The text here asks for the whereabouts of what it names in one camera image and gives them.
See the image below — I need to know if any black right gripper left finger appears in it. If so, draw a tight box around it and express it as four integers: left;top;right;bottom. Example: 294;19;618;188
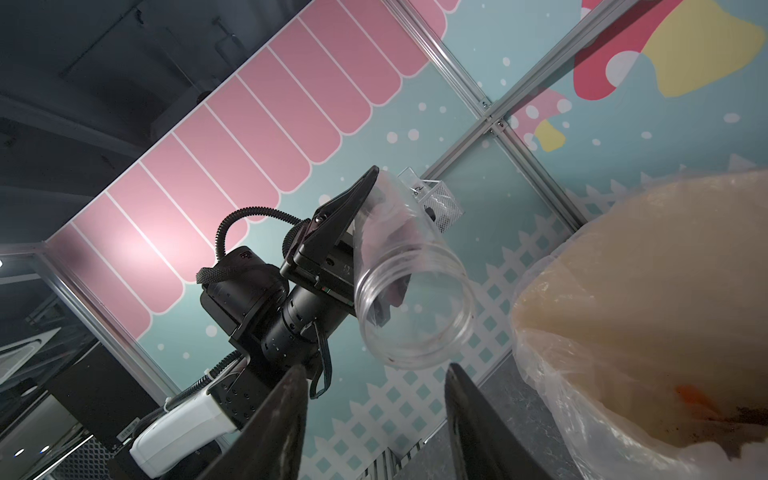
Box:
199;365;308;480

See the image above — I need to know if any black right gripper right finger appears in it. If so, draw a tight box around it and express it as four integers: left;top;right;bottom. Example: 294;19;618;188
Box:
445;363;550;480

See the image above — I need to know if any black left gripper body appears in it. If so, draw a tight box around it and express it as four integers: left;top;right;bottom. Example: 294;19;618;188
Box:
280;219;355;312

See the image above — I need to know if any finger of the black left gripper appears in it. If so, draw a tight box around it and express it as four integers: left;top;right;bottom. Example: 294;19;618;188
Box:
292;166;380;267
365;281;408;327

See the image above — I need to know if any clear tea jar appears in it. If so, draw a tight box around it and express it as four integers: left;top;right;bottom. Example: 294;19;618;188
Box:
353;171;476;370

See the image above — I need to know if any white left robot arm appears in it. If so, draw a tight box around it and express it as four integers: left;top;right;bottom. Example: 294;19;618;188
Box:
124;166;380;479

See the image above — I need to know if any clear plastic bin liner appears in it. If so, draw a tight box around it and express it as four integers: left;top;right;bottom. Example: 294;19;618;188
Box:
509;169;768;480

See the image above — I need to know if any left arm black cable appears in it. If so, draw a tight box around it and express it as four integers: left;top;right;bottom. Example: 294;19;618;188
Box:
196;206;304;286

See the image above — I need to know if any white wire wall basket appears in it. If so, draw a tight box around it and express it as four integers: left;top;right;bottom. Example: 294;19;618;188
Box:
398;168;464;234

